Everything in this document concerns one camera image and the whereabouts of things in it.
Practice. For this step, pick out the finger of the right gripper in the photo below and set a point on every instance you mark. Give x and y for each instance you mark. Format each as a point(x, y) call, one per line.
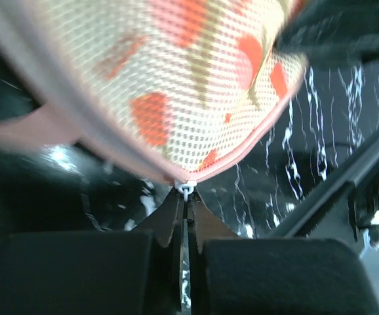
point(333, 33)

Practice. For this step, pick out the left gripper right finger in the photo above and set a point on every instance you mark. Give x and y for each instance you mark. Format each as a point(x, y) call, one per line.
point(234, 275)

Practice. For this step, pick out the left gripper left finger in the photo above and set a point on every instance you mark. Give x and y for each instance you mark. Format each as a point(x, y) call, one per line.
point(84, 272)

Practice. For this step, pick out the pink mesh laundry bag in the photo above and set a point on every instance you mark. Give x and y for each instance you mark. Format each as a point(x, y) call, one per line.
point(172, 91)

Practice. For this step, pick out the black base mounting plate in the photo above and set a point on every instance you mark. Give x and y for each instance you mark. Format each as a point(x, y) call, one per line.
point(360, 167)

